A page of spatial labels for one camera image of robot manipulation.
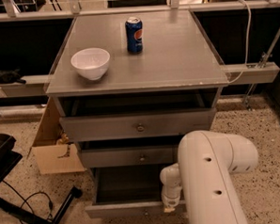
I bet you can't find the grey drawer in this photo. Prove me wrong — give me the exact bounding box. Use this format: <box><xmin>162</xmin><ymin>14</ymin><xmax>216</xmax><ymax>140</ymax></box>
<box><xmin>82</xmin><ymin>163</ymin><xmax>188</xmax><ymax>219</ymax></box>
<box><xmin>59</xmin><ymin>92</ymin><xmax>216</xmax><ymax>142</ymax></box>
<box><xmin>78</xmin><ymin>136</ymin><xmax>182</xmax><ymax>168</ymax></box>

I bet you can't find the white ceramic bowl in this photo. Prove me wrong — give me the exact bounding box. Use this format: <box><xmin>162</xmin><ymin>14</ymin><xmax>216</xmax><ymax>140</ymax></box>
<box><xmin>70</xmin><ymin>47</ymin><xmax>110</xmax><ymax>81</ymax></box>

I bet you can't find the grey drawer cabinet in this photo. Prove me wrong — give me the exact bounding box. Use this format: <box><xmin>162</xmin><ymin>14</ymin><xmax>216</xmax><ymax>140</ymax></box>
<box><xmin>40</xmin><ymin>7</ymin><xmax>237</xmax><ymax>221</ymax></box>

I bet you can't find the grey bottom drawer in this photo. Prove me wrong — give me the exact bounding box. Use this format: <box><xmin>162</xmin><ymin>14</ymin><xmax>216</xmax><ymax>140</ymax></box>
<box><xmin>82</xmin><ymin>163</ymin><xmax>188</xmax><ymax>219</ymax></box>

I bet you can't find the grey middle drawer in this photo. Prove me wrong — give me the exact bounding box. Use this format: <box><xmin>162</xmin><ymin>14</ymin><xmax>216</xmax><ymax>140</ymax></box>
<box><xmin>78</xmin><ymin>136</ymin><xmax>182</xmax><ymax>168</ymax></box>

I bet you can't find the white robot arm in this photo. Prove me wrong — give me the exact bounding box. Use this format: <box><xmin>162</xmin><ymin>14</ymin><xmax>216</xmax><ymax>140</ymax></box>
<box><xmin>160</xmin><ymin>130</ymin><xmax>258</xmax><ymax>224</ymax></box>

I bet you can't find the grey top drawer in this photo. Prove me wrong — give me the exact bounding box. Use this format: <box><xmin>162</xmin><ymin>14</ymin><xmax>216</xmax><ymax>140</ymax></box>
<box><xmin>59</xmin><ymin>92</ymin><xmax>216</xmax><ymax>142</ymax></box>

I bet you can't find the grey metal rail frame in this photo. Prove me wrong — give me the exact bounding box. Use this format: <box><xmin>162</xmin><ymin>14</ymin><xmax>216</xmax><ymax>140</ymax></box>
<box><xmin>0</xmin><ymin>0</ymin><xmax>280</xmax><ymax>125</ymax></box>

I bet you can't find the brown cardboard box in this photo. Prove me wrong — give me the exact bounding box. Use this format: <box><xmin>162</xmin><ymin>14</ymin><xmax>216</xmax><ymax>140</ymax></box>
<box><xmin>32</xmin><ymin>99</ymin><xmax>86</xmax><ymax>175</ymax></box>

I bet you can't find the black floor cable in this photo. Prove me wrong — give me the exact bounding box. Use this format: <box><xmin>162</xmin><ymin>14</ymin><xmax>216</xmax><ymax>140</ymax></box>
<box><xmin>1</xmin><ymin>175</ymin><xmax>67</xmax><ymax>224</ymax></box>

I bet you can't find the black cloth on rail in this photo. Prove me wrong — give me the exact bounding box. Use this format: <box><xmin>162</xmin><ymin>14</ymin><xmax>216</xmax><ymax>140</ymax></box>
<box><xmin>0</xmin><ymin>70</ymin><xmax>26</xmax><ymax>85</ymax></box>

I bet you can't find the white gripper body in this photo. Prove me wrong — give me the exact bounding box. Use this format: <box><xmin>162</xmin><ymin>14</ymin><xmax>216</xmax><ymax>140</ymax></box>
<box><xmin>161</xmin><ymin>184</ymin><xmax>182</xmax><ymax>209</ymax></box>

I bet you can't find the white hanging cable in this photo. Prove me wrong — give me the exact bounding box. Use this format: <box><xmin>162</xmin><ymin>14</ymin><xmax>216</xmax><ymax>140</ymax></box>
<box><xmin>223</xmin><ymin>0</ymin><xmax>256</xmax><ymax>85</ymax></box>

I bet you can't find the black stand with legs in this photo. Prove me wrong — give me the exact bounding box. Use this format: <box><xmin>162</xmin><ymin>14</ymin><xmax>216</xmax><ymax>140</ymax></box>
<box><xmin>0</xmin><ymin>129</ymin><xmax>85</xmax><ymax>224</ymax></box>

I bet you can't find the blue Pepsi can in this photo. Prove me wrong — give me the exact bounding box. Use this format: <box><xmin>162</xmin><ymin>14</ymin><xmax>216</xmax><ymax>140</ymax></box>
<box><xmin>125</xmin><ymin>16</ymin><xmax>143</xmax><ymax>54</ymax></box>

